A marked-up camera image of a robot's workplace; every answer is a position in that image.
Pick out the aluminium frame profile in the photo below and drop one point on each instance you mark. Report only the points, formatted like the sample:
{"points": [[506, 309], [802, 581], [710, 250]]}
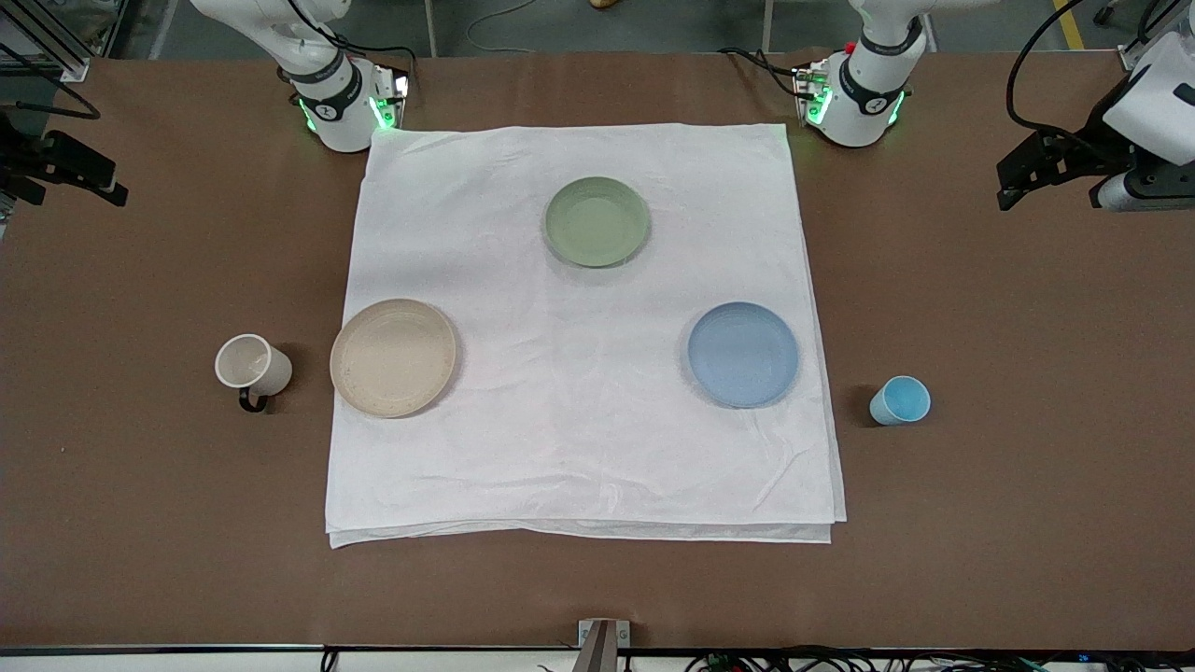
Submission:
{"points": [[51, 37]]}

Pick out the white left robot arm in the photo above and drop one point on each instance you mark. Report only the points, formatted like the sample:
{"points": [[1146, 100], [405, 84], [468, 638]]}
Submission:
{"points": [[864, 89]]}

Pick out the green plate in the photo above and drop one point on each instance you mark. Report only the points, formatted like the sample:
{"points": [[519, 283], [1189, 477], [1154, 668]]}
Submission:
{"points": [[597, 222]]}

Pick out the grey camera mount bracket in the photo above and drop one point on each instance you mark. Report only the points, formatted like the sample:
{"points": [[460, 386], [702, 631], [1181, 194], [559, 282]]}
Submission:
{"points": [[603, 644]]}

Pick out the beige gray plate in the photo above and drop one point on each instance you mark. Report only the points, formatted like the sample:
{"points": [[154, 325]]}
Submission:
{"points": [[393, 357]]}

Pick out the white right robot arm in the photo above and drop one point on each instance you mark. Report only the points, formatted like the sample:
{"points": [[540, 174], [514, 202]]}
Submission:
{"points": [[327, 84]]}

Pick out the blue cup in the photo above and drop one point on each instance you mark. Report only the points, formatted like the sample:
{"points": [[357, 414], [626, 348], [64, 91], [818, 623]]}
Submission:
{"points": [[902, 401]]}

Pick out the blue plate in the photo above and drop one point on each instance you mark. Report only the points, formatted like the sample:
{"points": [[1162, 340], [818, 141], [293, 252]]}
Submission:
{"points": [[743, 355]]}

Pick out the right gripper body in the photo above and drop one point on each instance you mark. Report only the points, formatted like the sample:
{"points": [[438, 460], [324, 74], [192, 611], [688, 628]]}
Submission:
{"points": [[21, 154]]}

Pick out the white cloth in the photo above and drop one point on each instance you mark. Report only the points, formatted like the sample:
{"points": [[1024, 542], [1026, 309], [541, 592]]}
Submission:
{"points": [[579, 373]]}

